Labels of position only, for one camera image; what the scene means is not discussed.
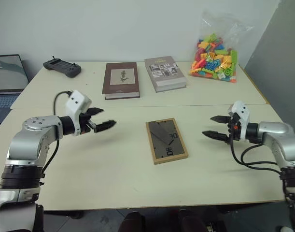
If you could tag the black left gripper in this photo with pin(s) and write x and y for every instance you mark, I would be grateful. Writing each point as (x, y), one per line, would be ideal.
(84, 121)

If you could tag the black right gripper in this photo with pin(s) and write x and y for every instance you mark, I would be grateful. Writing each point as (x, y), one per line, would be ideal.
(233, 130)

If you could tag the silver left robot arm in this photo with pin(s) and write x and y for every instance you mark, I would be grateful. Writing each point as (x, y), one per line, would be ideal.
(29, 142)

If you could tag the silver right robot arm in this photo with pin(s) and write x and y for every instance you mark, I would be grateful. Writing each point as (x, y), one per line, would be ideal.
(277, 145)

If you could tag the laptop computer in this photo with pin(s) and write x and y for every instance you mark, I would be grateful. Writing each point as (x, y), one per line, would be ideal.
(4, 84)

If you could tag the brown hardcover book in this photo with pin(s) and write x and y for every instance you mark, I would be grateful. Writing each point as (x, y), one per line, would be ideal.
(121, 80)

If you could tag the black handheld remote controller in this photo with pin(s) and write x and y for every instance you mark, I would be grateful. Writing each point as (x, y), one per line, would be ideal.
(62, 67)

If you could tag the bag of colourful building blocks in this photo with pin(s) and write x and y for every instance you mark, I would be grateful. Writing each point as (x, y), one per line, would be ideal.
(214, 62)

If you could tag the grey hardcover book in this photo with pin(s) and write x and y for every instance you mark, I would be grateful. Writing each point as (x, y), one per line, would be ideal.
(163, 73)

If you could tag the dark rounded shape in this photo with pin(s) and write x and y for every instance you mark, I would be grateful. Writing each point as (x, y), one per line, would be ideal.
(132, 222)

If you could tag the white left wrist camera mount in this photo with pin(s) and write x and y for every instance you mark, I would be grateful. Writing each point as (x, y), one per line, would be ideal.
(76, 103)

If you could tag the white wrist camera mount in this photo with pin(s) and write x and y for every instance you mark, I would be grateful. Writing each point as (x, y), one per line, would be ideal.
(76, 103)
(242, 113)

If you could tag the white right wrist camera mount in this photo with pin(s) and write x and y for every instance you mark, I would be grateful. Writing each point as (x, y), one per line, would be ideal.
(242, 113)

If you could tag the wooden picture frame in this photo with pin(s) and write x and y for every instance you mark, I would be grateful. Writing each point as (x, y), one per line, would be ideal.
(167, 140)

